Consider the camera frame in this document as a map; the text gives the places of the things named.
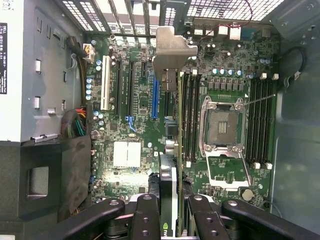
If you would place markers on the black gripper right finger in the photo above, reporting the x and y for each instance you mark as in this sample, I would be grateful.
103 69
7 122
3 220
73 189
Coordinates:
207 222

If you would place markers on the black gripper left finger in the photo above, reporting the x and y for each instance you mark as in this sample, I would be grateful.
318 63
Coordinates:
145 220

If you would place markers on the round coin cell battery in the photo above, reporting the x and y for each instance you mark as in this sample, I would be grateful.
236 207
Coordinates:
247 194

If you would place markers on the metal socket cover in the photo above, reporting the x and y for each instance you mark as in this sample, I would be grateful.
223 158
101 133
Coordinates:
225 172

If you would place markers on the silver chipset heatsink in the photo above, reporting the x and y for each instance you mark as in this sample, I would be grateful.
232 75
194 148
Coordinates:
127 153

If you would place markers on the green motherboard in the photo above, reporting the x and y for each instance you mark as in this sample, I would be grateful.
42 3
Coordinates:
145 130

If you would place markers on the CPU socket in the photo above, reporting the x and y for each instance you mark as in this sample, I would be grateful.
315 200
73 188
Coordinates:
222 127

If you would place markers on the blue SATA connector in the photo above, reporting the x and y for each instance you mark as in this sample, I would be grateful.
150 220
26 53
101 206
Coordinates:
131 122

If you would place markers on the RAM slot with white clips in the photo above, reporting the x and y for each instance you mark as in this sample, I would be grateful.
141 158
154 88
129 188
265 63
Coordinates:
259 120
192 120
271 120

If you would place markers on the blue expansion slot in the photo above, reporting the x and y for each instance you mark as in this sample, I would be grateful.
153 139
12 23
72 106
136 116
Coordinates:
155 100

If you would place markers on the black PC case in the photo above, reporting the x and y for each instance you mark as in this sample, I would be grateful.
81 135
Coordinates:
295 125

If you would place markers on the thin metal locking lever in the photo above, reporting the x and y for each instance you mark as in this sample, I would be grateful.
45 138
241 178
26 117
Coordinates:
260 99

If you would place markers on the black plastic air shroud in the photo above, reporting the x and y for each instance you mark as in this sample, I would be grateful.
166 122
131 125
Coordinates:
15 175

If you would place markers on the white expansion slot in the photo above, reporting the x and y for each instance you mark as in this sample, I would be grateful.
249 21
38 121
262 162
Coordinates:
105 82

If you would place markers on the short black expansion slot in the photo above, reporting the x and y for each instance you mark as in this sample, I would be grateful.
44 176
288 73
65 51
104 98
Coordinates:
144 70

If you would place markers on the white power connector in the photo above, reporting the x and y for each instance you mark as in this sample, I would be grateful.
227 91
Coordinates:
89 52

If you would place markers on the grey power supply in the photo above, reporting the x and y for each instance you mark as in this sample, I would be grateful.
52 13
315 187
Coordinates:
25 75

